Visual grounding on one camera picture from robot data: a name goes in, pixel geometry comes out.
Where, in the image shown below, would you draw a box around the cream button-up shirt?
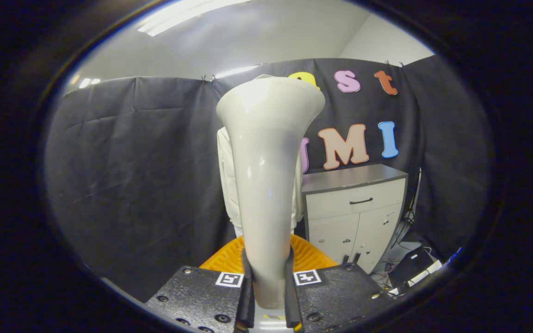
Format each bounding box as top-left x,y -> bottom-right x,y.
217,127 -> 304,232

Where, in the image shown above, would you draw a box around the white cabinet with grey top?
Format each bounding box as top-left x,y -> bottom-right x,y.
301,163 -> 409,274

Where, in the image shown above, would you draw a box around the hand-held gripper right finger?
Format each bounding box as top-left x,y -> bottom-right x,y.
284,234 -> 393,333

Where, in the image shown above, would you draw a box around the white garment steamer nozzle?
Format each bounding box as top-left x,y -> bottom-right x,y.
216,76 -> 326,309

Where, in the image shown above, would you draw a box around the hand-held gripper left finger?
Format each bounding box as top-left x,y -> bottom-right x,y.
145,235 -> 255,333

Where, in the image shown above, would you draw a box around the black cables beside cabinet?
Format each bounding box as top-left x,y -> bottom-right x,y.
391,169 -> 422,250

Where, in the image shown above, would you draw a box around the tangled floor cables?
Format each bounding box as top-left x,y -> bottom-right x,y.
371,258 -> 406,293

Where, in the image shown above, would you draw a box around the ceiling light panel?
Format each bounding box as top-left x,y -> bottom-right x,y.
137,0 -> 251,37

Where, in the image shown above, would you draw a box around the black box on floor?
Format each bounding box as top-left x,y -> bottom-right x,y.
389,247 -> 434,287

